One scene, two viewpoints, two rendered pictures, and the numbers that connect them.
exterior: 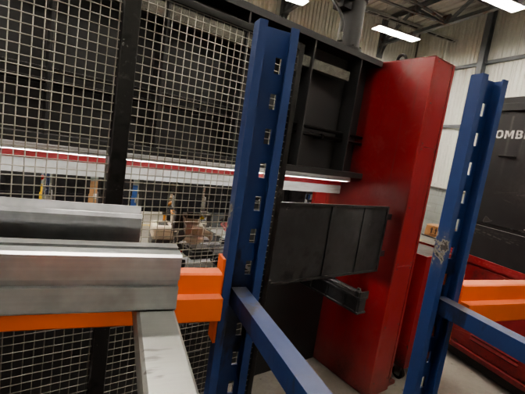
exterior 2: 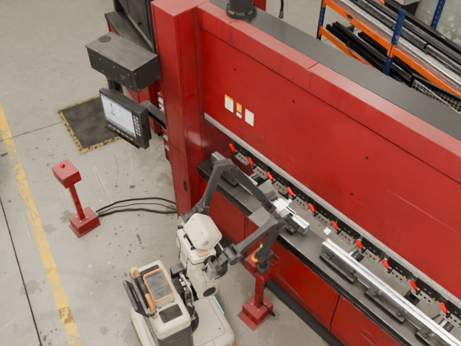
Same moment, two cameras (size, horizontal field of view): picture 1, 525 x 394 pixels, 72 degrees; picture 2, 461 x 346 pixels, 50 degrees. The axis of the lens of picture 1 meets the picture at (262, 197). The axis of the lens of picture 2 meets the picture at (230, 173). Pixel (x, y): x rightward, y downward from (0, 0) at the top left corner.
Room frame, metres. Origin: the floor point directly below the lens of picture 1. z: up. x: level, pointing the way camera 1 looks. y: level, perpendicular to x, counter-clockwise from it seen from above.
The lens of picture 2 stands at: (2.87, 2.47, 3.88)
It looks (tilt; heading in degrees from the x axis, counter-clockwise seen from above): 47 degrees down; 265
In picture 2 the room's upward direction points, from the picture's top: straight up
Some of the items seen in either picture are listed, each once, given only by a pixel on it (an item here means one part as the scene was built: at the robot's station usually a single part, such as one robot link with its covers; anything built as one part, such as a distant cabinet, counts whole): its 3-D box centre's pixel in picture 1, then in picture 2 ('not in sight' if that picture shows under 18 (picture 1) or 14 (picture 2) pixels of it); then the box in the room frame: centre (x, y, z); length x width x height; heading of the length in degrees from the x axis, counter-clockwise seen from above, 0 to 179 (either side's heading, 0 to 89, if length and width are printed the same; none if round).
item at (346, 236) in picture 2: (153, 195); (348, 228); (1.92, 0.58, 1.26); 0.15 x 0.09 x 0.17; 127
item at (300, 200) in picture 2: (218, 198); (303, 195); (2.16, 0.26, 1.26); 0.15 x 0.09 x 0.17; 127
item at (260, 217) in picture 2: (225, 232); (269, 215); (2.38, 0.21, 1.00); 0.26 x 0.18 x 0.01; 37
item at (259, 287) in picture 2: not in sight; (259, 287); (2.46, 0.47, 0.39); 0.05 x 0.05 x 0.54; 39
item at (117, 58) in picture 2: not in sight; (129, 97); (3.37, -0.61, 1.53); 0.51 x 0.25 x 0.85; 135
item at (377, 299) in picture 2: not in sight; (385, 305); (1.70, 0.96, 0.89); 0.30 x 0.05 x 0.03; 127
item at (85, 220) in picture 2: not in sight; (75, 198); (4.03, -0.61, 0.41); 0.25 x 0.20 x 0.83; 37
